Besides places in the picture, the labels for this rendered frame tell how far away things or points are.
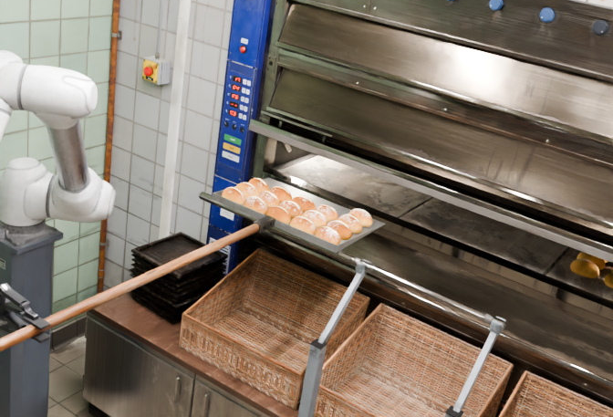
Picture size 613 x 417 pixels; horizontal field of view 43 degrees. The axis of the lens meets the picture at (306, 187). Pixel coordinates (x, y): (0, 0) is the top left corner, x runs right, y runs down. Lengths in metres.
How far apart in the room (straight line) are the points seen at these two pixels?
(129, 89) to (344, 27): 1.17
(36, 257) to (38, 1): 1.06
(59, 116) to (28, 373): 1.21
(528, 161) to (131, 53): 1.83
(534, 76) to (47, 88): 1.50
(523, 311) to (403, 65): 0.96
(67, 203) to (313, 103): 0.99
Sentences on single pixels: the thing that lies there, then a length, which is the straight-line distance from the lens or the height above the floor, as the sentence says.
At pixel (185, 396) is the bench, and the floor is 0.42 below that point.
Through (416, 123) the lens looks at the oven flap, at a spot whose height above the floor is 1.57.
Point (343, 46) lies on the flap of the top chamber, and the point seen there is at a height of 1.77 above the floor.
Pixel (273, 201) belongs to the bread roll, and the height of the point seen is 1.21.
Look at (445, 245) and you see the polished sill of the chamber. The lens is 2.85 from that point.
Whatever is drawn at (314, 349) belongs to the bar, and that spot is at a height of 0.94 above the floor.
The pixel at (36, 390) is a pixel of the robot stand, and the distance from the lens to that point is 3.25.
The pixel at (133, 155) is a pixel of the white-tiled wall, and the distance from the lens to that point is 3.69.
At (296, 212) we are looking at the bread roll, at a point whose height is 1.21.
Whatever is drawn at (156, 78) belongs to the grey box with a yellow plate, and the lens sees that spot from 3.39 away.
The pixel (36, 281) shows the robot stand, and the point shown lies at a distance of 2.98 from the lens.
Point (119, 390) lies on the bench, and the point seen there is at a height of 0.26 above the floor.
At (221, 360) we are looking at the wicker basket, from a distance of 2.97.
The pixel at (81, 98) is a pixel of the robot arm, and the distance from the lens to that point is 2.28.
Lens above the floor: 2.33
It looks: 22 degrees down
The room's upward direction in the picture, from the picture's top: 9 degrees clockwise
